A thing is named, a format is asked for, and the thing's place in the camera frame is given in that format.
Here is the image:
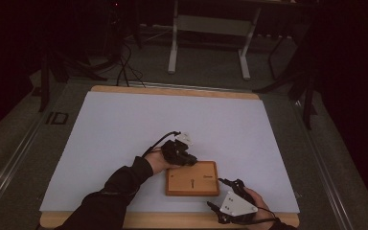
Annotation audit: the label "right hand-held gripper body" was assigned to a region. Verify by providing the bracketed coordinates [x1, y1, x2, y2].
[218, 179, 260, 225]

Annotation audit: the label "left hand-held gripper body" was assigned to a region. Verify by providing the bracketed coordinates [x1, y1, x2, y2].
[161, 131, 195, 167]

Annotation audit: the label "wooden peg board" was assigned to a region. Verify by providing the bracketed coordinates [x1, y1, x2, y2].
[165, 160, 220, 197]

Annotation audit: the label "person's left hand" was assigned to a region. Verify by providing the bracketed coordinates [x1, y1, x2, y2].
[147, 149, 182, 175]

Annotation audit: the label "person's right hand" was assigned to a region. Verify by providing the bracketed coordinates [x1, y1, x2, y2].
[242, 187, 275, 230]

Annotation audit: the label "white table sheet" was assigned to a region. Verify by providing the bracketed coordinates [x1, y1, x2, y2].
[39, 90, 301, 215]

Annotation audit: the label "black stand legs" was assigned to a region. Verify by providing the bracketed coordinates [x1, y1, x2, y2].
[253, 33, 319, 131]
[37, 47, 109, 113]

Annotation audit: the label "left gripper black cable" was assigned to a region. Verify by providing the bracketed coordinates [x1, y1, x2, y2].
[141, 129, 182, 159]

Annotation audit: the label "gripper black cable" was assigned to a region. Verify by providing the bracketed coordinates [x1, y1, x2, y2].
[141, 129, 182, 159]
[228, 205, 282, 225]

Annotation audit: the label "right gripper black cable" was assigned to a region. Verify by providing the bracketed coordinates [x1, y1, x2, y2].
[228, 205, 282, 225]

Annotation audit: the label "black floor cables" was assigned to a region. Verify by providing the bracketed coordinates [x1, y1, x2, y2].
[115, 39, 148, 89]

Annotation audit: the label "black floor bracket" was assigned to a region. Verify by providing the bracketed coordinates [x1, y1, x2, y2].
[45, 110, 70, 127]

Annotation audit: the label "grey metal desk frame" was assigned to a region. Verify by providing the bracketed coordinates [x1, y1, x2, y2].
[167, 0, 263, 81]

